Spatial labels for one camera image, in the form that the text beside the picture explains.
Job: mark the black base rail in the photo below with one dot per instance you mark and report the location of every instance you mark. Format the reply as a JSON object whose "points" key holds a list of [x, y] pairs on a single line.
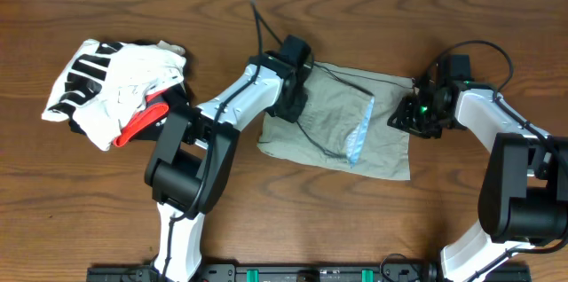
{"points": [[390, 271]]}

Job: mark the black red garment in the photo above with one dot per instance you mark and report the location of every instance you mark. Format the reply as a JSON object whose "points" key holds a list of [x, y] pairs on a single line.
{"points": [[146, 118]]}

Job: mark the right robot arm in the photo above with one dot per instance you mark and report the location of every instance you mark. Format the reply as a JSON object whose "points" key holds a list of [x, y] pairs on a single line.
{"points": [[522, 204]]}

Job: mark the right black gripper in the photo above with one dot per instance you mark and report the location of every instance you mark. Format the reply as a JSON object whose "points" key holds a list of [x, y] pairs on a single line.
{"points": [[406, 121]]}

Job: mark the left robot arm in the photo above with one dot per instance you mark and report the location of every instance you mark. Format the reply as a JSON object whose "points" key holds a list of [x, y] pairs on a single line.
{"points": [[193, 156]]}

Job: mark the white black printed shirt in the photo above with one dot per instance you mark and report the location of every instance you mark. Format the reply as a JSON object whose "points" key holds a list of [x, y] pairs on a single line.
{"points": [[105, 85]]}

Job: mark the khaki shorts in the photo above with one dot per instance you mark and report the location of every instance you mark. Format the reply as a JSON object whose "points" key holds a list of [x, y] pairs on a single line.
{"points": [[344, 124]]}

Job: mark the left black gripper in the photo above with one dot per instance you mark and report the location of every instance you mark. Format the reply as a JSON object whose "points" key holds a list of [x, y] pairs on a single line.
{"points": [[292, 113]]}

